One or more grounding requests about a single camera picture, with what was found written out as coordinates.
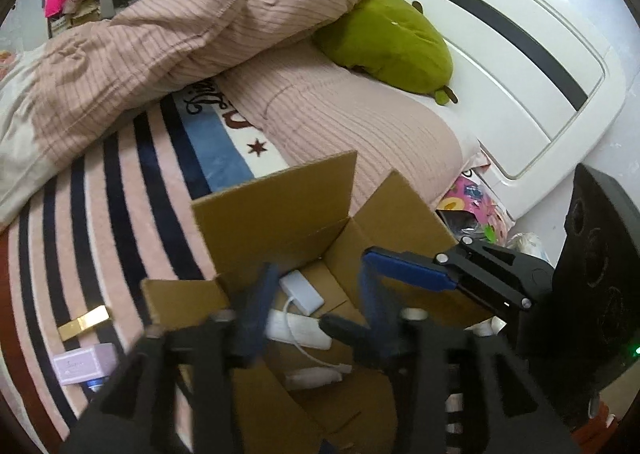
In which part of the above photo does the white bed headboard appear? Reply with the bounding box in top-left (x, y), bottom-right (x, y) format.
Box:
top-left (260, 0), bottom-right (627, 220)

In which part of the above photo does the red cloth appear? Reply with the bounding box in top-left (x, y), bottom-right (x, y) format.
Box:
top-left (585, 401), bottom-right (622, 437)

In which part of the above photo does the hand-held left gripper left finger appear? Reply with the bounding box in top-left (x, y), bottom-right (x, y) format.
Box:
top-left (60, 263), bottom-right (280, 454)

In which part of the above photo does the small lilac box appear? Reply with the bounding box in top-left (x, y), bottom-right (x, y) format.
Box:
top-left (52, 342), bottom-right (119, 388)

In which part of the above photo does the pink printed bag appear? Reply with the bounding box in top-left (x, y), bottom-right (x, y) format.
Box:
top-left (435, 173), bottom-right (512, 246)

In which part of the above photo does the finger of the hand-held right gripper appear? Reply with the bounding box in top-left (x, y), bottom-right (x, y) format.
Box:
top-left (319, 313), bottom-right (372, 343)
top-left (363, 235), bottom-right (554, 311)

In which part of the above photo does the pink ribbed pillow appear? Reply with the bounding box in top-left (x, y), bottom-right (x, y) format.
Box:
top-left (216, 42), bottom-right (482, 215)

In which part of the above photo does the pale pink tube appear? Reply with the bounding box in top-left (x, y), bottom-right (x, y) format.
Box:
top-left (286, 365), bottom-right (352, 389)

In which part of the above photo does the brown cardboard box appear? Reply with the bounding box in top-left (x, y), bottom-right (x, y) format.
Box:
top-left (140, 150), bottom-right (496, 454)

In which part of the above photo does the green plush toy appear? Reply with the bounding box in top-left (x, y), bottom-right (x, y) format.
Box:
top-left (311, 0), bottom-right (460, 107)

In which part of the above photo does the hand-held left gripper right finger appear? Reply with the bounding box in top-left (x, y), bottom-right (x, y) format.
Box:
top-left (353, 268), bottom-right (582, 454)

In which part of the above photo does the gold rectangular bar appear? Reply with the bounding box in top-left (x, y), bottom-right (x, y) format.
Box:
top-left (57, 305), bottom-right (111, 343)

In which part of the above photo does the white power adapter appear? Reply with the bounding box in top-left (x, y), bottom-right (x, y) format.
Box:
top-left (279, 271), bottom-right (326, 316)

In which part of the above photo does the striped plush blanket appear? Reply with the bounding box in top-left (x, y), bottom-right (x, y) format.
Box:
top-left (0, 77), bottom-right (291, 447)

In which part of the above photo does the white cable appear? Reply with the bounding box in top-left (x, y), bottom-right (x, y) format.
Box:
top-left (282, 298), bottom-right (353, 372)

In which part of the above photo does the pink ribbed duvet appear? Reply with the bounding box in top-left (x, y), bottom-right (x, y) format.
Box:
top-left (0, 0), bottom-right (392, 230)

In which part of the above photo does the white plastic bag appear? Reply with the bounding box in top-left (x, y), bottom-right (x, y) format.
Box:
top-left (506, 231), bottom-right (555, 266)

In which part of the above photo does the white power strip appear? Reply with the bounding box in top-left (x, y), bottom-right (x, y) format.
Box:
top-left (267, 309), bottom-right (334, 351)

